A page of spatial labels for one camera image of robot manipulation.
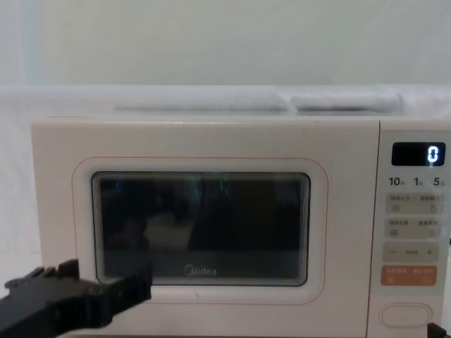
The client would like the cream microwave oven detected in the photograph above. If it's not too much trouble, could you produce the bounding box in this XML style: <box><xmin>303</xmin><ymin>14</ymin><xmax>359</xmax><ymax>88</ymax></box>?
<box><xmin>30</xmin><ymin>115</ymin><xmax>451</xmax><ymax>338</ymax></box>

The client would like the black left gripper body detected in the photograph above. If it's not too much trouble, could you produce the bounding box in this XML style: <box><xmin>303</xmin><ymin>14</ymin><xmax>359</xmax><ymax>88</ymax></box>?
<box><xmin>0</xmin><ymin>280</ymin><xmax>113</xmax><ymax>338</ymax></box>

